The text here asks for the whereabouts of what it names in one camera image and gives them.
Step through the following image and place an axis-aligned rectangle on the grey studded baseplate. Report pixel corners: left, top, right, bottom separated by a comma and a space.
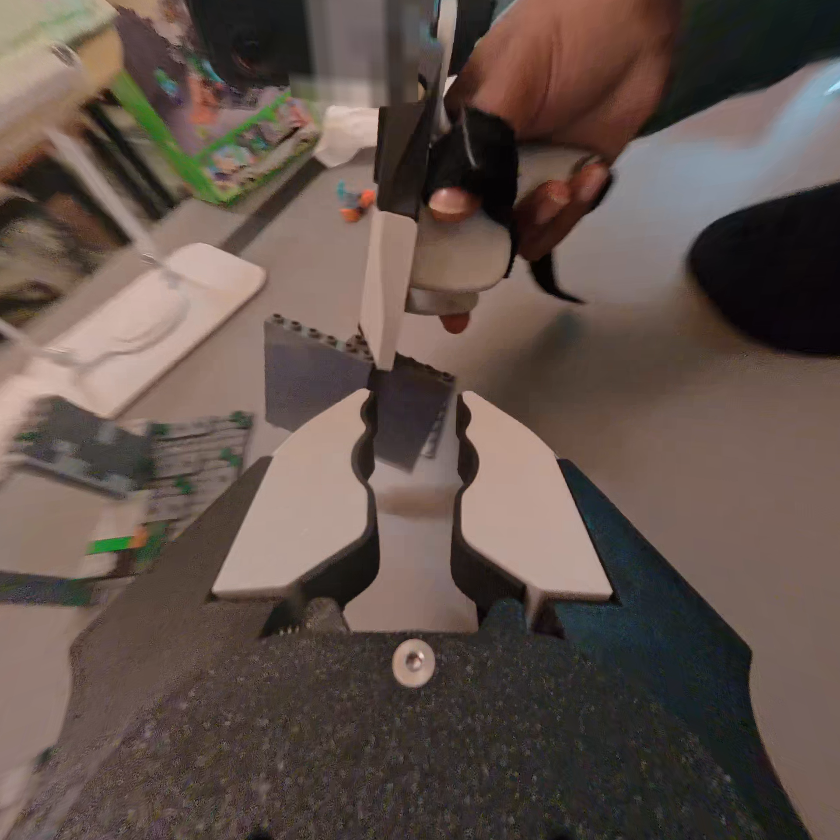
0, 394, 256, 608

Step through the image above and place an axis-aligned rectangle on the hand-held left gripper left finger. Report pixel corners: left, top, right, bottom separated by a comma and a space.
210, 387, 382, 611

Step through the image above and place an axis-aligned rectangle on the green toy set box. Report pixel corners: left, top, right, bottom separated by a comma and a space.
112, 0, 322, 208

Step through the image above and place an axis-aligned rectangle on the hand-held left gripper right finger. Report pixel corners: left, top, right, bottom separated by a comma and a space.
451, 390, 615, 611

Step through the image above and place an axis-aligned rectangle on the white flat stand base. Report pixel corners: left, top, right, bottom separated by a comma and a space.
36, 241, 268, 421

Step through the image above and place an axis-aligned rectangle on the white paper bag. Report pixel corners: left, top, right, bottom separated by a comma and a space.
314, 105, 383, 169

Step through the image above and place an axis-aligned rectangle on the orange toy brick figure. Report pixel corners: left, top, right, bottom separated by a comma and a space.
336, 181, 378, 225

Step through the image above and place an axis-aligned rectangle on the black chair armrest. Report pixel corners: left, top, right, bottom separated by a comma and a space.
686, 184, 840, 355

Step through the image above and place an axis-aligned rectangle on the grey toy brick wall assembly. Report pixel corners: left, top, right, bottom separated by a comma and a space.
264, 314, 456, 472

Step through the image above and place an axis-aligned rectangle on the person's right forearm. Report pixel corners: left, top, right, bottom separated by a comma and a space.
646, 0, 840, 139

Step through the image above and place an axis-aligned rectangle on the person's right hand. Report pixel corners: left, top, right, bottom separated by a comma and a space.
427, 0, 685, 336

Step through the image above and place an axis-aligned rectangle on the grey desk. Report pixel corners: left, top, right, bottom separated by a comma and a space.
0, 59, 840, 840

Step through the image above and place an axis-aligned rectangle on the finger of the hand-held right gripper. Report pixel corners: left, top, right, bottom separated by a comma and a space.
358, 210, 420, 373

